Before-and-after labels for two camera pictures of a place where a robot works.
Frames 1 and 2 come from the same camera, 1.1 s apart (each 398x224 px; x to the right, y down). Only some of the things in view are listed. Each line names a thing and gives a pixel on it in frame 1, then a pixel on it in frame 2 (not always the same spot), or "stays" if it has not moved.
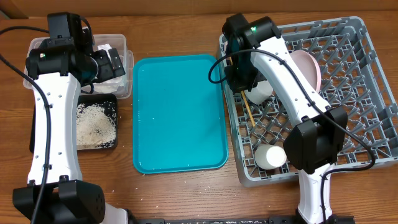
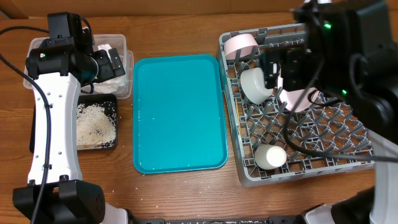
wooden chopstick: (242, 92) -> (239, 115)
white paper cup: (270, 157) stays
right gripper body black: (246, 76) -> (298, 68)
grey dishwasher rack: (350, 79) stays
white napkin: (111, 86) stays
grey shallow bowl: (260, 93) stays
